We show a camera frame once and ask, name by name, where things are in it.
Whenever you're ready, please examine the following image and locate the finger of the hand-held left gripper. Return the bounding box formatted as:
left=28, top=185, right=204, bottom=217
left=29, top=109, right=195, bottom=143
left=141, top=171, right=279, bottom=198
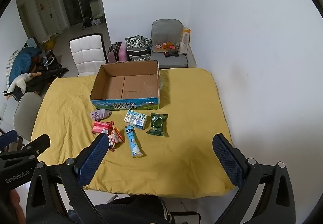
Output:
left=0, top=129, right=18, bottom=150
left=15, top=134, right=51, bottom=161

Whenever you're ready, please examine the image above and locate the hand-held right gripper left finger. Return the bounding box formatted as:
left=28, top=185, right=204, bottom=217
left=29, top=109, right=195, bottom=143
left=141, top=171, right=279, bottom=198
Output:
left=26, top=134, right=110, bottom=224

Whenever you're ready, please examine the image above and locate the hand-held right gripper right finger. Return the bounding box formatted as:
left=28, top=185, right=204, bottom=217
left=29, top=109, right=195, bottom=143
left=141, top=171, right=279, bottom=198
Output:
left=212, top=134, right=296, bottom=224

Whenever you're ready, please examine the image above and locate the panda print snack packet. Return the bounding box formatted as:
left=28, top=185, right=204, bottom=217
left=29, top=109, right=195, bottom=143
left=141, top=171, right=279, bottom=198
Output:
left=108, top=127, right=126, bottom=152

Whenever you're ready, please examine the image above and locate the red snack packet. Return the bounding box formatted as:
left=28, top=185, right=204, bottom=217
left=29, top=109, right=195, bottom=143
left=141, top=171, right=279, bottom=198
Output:
left=92, top=121, right=115, bottom=135

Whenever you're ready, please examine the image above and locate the blue tube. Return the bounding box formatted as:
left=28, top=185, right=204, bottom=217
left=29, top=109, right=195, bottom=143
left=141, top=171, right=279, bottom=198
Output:
left=124, top=125, right=146, bottom=158

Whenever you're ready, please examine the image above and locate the pink plush toy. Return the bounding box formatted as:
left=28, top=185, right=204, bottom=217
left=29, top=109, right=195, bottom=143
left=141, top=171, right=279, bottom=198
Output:
left=91, top=109, right=112, bottom=122

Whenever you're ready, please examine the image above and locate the white blue tissue pack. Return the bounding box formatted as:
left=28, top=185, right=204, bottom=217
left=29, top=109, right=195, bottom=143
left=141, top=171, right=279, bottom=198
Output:
left=123, top=109, right=148, bottom=130

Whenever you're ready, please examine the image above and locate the green snack packet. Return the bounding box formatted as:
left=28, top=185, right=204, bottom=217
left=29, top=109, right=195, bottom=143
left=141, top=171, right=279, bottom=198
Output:
left=146, top=113, right=169, bottom=137

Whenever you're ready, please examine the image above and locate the cardboard box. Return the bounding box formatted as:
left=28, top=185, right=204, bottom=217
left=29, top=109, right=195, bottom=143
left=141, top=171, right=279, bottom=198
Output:
left=90, top=61, right=161, bottom=111

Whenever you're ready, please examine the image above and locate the person's left hand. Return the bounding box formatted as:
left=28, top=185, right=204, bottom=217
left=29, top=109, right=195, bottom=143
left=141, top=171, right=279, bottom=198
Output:
left=9, top=188, right=27, bottom=224

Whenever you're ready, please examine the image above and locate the beige chair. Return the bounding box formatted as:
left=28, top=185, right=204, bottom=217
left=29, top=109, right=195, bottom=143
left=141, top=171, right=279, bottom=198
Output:
left=13, top=92, right=43, bottom=142

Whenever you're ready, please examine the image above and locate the yellow tablecloth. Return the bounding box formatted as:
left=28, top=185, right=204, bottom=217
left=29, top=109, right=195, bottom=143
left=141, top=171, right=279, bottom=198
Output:
left=31, top=68, right=236, bottom=199

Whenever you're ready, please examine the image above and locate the white plush goose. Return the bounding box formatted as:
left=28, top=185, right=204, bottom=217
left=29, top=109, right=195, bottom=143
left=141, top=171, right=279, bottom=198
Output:
left=6, top=72, right=42, bottom=100

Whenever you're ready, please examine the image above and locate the person's dark clothing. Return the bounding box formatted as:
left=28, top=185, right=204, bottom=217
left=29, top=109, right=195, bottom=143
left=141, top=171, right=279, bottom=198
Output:
left=68, top=195, right=201, bottom=224

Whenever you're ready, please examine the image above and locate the black folded stroller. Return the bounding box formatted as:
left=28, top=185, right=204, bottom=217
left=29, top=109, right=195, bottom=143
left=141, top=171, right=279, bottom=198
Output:
left=2, top=64, right=70, bottom=101

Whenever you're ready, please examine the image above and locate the plaid cloth bag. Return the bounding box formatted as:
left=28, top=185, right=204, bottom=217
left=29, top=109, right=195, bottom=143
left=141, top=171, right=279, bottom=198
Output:
left=5, top=50, right=19, bottom=86

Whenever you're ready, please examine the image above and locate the blue bag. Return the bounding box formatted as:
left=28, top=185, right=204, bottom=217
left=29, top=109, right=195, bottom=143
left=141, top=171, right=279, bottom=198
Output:
left=9, top=47, right=41, bottom=86

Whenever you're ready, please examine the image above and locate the white padded chair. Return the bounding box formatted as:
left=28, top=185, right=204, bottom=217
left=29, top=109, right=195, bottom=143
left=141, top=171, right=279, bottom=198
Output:
left=69, top=33, right=109, bottom=77

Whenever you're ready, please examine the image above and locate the yellow basin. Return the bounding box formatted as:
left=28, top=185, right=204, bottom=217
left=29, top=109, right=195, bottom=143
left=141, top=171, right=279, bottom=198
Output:
left=40, top=34, right=60, bottom=50

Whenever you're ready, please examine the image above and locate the pink suitcase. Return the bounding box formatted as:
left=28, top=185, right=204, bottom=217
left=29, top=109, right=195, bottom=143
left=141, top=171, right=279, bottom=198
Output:
left=107, top=42, right=128, bottom=63

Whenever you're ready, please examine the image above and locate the white leaning board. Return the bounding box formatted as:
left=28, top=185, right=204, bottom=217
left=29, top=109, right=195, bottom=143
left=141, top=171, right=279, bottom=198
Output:
left=187, top=45, right=197, bottom=68

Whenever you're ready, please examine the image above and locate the patterned tote bag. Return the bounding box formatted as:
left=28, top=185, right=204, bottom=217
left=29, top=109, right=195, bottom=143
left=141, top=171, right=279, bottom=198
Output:
left=125, top=35, right=153, bottom=61

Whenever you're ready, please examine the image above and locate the narrow white door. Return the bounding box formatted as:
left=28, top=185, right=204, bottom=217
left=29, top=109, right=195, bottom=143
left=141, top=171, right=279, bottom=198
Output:
left=18, top=3, right=33, bottom=38

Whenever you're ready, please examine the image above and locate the orange white paper bag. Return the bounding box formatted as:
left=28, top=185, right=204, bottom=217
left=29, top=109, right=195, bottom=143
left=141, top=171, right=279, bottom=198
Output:
left=180, top=27, right=191, bottom=54

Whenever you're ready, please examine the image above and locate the glass sliding door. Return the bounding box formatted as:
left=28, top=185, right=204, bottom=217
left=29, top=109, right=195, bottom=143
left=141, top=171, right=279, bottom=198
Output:
left=58, top=0, right=104, bottom=29

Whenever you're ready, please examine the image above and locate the grey cushioned chair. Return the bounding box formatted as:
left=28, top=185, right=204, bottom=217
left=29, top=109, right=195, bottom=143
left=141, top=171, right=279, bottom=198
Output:
left=150, top=19, right=189, bottom=69

